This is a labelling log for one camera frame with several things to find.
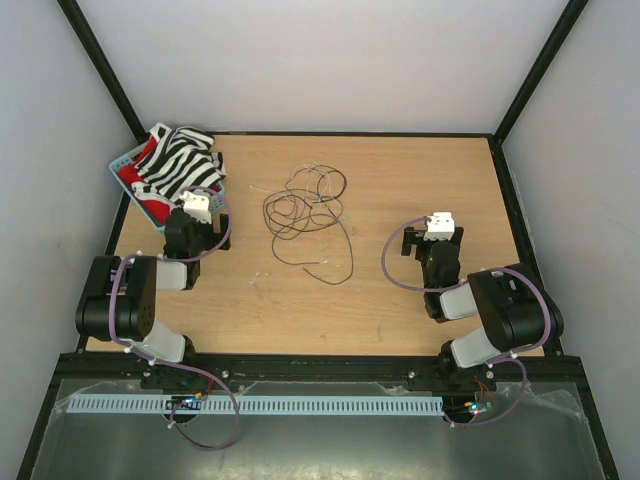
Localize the black white striped cloth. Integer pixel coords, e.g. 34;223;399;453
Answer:
138;123;227;204

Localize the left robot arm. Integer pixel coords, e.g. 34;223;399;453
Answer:
75;208;231;388

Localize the dark brown wire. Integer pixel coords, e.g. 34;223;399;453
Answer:
270;202;355;286

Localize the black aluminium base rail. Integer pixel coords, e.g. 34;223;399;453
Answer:
54;352;586;391

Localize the light blue plastic basket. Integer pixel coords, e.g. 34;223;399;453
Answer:
109;146;226;230

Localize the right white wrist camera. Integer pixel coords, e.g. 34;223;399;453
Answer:
423;212;456;241

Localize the black tangled wire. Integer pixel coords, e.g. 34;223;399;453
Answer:
263;164;347;238

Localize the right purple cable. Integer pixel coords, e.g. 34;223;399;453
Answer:
381;216;565;429

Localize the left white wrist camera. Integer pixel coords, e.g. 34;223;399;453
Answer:
180;191;212;224

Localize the purple cable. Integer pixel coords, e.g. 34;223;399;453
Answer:
108;186;242;453
381;216;565;429

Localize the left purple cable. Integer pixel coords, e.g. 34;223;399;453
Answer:
108;186;242;453

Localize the red cloth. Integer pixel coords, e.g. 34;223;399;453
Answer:
109;137;173;229

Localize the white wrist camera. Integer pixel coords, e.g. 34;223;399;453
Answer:
423;212;456;241
180;191;212;224

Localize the light blue slotted cable duct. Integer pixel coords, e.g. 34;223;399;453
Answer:
66;394;443;417

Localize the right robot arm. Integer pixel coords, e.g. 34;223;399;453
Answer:
401;226;564;389

